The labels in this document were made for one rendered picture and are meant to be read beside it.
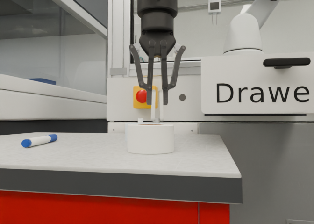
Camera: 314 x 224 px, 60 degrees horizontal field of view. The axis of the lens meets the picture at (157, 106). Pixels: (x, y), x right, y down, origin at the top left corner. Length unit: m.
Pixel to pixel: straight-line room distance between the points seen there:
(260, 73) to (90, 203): 0.37
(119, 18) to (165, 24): 0.38
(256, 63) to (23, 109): 0.84
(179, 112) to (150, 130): 0.50
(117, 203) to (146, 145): 0.11
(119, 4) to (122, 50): 0.16
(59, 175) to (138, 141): 0.12
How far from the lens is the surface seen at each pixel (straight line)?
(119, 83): 0.92
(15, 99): 1.08
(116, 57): 0.94
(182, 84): 0.87
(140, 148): 0.38
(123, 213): 0.30
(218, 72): 0.53
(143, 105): 0.84
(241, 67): 0.54
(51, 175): 0.32
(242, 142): 0.87
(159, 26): 0.61
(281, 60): 0.51
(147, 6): 0.62
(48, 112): 1.24
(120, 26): 0.96
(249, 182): 0.89
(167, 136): 0.39
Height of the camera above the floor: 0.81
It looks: 2 degrees up
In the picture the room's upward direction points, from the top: straight up
